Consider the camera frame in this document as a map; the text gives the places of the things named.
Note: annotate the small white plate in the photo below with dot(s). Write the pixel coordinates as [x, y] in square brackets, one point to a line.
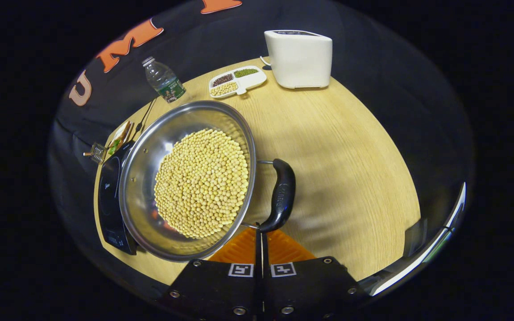
[128, 133]

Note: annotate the pile of yellow soybeans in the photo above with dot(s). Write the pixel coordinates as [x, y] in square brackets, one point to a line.
[201, 183]

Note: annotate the clear plastic water bottle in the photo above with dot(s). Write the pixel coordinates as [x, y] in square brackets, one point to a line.
[164, 80]

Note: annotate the pile of green mung beans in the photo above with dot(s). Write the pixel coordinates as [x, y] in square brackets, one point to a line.
[245, 72]

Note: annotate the white divided dish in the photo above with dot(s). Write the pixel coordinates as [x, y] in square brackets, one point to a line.
[250, 81]

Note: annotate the stainless steel pot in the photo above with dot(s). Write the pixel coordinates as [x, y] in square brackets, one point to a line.
[150, 151]

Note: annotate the pile of dark red beans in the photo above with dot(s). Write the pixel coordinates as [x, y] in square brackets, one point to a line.
[222, 79]

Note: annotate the white toaster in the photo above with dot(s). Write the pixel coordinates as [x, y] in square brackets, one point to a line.
[299, 58]

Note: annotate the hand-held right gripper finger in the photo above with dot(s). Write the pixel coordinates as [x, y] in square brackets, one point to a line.
[266, 258]
[258, 258]

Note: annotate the black induction cooktop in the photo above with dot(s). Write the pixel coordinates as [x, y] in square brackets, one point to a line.
[109, 200]

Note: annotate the black backdrop cloth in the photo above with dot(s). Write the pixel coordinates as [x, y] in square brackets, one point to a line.
[373, 67]

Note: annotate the small soybean portion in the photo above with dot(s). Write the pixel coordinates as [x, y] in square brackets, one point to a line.
[224, 88]

